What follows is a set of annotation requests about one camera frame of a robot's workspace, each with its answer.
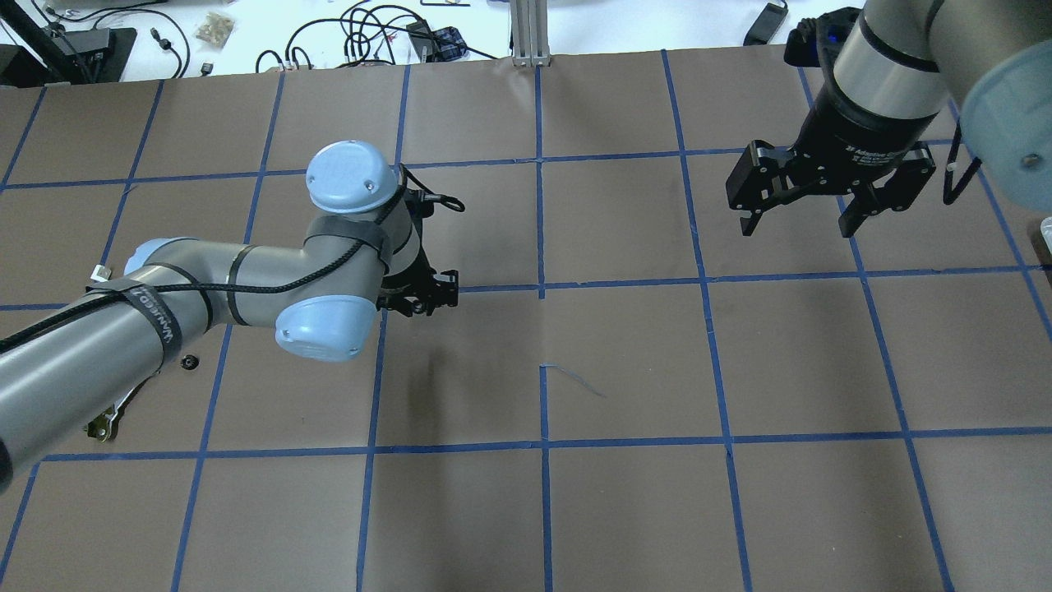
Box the white curved plastic bracket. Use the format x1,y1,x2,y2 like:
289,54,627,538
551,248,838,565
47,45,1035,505
89,265,113,284

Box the aluminium frame post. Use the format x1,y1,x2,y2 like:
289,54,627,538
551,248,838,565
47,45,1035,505
508,0,550,67

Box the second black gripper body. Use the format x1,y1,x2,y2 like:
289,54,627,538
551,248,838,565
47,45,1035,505
725,82,935,213

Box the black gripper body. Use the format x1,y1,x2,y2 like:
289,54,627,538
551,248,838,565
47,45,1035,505
376,256,461,317

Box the green brake shoe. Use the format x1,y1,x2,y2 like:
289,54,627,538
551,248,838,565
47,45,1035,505
82,380,147,442

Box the black power adapter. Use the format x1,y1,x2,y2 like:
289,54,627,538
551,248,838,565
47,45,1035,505
741,1,789,46

